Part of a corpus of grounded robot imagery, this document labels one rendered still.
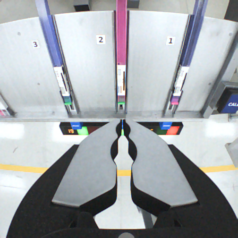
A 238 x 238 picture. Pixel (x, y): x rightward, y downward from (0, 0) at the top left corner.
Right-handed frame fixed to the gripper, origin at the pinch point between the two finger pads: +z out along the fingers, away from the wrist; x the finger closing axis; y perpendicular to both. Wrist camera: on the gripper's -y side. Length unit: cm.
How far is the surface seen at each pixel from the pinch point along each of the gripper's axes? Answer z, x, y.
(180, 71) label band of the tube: 13.3, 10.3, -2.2
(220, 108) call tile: 11.9, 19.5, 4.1
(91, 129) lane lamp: 19.8, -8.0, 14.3
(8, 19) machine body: 44, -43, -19
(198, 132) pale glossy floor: 73, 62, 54
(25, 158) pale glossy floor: 62, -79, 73
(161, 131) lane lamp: 20.0, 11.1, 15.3
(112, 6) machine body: 44.5, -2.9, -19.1
